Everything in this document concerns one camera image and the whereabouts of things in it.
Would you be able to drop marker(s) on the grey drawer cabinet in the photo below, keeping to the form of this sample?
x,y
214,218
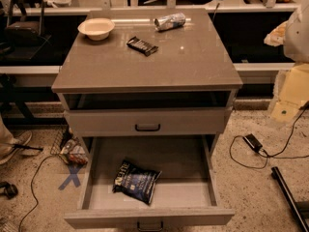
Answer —
x,y
191,68

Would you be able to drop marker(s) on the black candy bar wrapper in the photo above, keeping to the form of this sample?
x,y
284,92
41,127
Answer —
x,y
141,46

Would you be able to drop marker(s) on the grey sneaker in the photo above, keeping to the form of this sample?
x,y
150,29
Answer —
x,y
10,144

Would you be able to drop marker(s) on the white paper bowl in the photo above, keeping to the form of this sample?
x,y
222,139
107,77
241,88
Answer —
x,y
96,29

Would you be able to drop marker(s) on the wire snack basket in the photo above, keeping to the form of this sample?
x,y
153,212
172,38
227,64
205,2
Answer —
x,y
67,147

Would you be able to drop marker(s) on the blue kettle chip bag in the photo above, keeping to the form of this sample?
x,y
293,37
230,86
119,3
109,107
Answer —
x,y
136,182

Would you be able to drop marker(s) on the blue tape cross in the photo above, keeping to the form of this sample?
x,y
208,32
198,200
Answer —
x,y
72,178

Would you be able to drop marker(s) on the closed grey upper drawer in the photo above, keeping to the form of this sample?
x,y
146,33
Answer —
x,y
135,122

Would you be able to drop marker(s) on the black chair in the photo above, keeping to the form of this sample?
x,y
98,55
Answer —
x,y
25,40

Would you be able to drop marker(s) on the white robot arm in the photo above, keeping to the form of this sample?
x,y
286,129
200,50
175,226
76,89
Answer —
x,y
296,44

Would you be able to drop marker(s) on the black power adapter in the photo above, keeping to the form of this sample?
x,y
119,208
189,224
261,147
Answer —
x,y
253,142

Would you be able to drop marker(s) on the open grey bottom drawer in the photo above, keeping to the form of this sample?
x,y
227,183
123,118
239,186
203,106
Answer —
x,y
184,194

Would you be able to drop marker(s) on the black wheel caster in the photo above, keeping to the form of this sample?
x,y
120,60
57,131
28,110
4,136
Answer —
x,y
8,190

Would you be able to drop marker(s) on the black metal bar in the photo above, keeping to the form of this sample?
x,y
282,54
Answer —
x,y
300,210

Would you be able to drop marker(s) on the crushed silver blue can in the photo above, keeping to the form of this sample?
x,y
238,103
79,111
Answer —
x,y
169,22

